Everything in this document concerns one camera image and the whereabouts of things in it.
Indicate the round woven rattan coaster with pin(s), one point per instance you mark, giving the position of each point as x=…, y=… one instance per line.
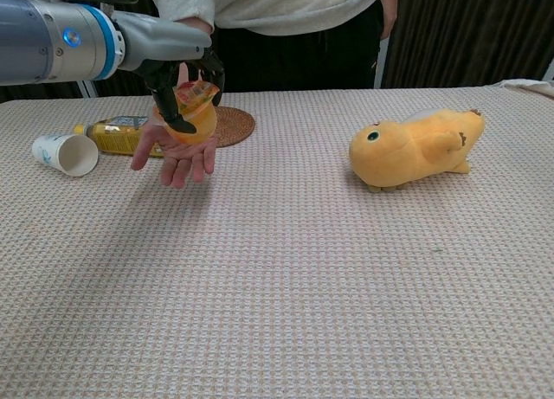
x=236, y=124

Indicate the checkered waffle tablecloth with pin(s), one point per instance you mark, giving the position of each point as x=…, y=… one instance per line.
x=277, y=265

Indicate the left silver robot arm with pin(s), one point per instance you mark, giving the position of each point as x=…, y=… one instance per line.
x=47, y=40

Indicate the orange jelly cup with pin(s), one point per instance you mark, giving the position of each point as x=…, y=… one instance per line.
x=199, y=122

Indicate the person left hand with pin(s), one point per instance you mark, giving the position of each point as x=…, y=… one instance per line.
x=389, y=14

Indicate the dark curtain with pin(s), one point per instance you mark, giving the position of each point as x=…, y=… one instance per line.
x=467, y=31
x=121, y=85

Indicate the black pants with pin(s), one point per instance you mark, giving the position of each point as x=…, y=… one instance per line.
x=294, y=57

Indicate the white paper cup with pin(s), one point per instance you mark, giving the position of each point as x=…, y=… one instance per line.
x=71, y=154

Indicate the person right hand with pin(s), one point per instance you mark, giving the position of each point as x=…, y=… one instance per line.
x=186, y=163

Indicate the white metal frame bar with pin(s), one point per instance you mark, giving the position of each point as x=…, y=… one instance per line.
x=88, y=88
x=381, y=63
x=549, y=70

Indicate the yellow drink bottle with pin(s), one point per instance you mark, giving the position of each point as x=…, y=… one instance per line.
x=113, y=137

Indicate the yellow plush toy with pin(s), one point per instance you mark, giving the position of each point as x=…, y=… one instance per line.
x=411, y=152

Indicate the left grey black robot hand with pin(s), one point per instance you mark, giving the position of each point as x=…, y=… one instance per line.
x=160, y=37

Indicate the crumpled white cloth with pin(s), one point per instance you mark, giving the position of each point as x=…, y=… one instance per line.
x=526, y=86

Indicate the light grey sweatshirt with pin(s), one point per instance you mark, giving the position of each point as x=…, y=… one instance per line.
x=277, y=3

